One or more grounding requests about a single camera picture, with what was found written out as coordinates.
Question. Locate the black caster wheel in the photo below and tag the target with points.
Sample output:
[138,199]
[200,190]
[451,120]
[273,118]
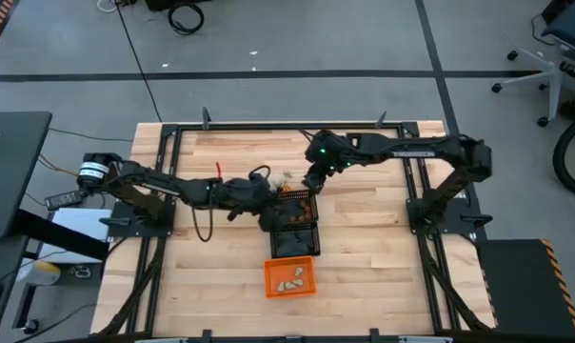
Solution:
[30,326]

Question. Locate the black desk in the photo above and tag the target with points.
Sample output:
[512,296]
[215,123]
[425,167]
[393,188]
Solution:
[2,257]
[11,171]

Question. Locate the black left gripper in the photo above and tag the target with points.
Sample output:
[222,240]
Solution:
[244,197]

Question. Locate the orange plastic basket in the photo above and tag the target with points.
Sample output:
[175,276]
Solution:
[273,267]

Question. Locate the white office chair blue seat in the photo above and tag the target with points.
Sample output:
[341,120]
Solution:
[551,76]

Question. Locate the black metal beam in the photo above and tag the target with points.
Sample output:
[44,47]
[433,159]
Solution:
[59,234]

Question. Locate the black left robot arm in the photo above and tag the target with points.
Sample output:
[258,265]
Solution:
[173,186]

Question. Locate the black floor equipment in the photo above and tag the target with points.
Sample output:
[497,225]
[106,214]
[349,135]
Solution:
[173,4]

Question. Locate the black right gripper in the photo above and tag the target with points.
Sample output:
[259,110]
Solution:
[322,172]

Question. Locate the white box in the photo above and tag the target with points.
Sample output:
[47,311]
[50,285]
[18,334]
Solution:
[85,221]

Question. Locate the metal buckle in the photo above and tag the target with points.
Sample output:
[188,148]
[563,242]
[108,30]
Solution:
[80,271]

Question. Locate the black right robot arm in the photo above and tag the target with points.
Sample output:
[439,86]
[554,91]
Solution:
[411,147]

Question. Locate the black plastic basket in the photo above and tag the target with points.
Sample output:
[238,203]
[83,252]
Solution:
[302,202]
[294,243]

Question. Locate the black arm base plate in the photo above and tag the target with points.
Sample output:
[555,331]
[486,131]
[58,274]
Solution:
[125,232]
[454,224]

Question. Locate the white yellow round object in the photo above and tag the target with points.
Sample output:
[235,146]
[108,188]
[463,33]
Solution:
[42,272]

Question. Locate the black power adapter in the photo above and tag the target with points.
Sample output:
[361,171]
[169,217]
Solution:
[64,200]

